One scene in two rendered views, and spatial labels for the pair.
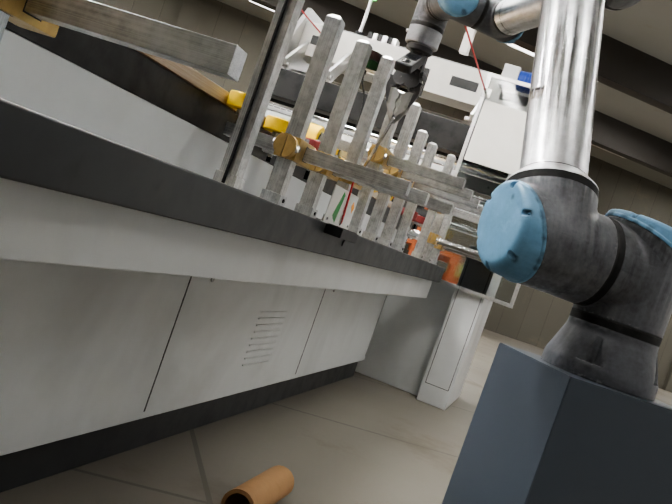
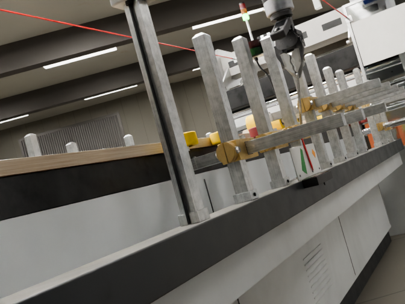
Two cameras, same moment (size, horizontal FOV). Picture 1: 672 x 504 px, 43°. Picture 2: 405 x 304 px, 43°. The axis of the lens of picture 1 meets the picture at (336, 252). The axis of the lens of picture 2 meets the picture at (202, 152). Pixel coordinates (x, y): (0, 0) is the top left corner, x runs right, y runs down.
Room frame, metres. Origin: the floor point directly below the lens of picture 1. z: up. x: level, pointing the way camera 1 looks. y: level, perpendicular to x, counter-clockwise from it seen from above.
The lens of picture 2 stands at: (0.63, -0.04, 0.77)
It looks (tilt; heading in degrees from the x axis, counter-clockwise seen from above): 3 degrees up; 13
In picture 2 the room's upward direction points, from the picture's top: 16 degrees counter-clockwise
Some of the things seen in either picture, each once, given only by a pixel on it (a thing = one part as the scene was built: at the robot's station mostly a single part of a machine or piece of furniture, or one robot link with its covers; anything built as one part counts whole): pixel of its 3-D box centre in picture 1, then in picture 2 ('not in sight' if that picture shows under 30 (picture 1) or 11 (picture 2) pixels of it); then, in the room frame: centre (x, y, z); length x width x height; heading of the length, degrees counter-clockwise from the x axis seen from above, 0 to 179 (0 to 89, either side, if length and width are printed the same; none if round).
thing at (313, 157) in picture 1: (315, 159); (257, 146); (1.87, 0.11, 0.82); 0.43 x 0.03 x 0.04; 75
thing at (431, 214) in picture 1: (434, 206); (367, 107); (3.77, -0.34, 0.94); 0.03 x 0.03 x 0.48; 75
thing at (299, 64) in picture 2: (404, 109); (300, 63); (2.27, -0.04, 1.05); 0.06 x 0.03 x 0.09; 165
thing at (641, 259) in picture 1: (630, 271); not in sight; (1.42, -0.47, 0.79); 0.17 x 0.15 x 0.18; 107
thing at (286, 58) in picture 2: (393, 106); (291, 66); (2.27, -0.01, 1.05); 0.06 x 0.03 x 0.09; 165
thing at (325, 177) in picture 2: (342, 237); (320, 180); (2.24, 0.00, 0.68); 0.22 x 0.05 x 0.05; 165
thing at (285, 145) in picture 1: (293, 150); (237, 151); (1.86, 0.16, 0.82); 0.13 x 0.06 x 0.05; 165
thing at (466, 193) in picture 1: (400, 171); (329, 104); (2.84, -0.11, 0.95); 0.50 x 0.04 x 0.04; 75
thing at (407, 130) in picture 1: (392, 173); (325, 108); (2.81, -0.09, 0.93); 0.03 x 0.03 x 0.48; 75
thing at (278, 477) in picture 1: (259, 493); not in sight; (2.03, -0.02, 0.04); 0.30 x 0.08 x 0.08; 165
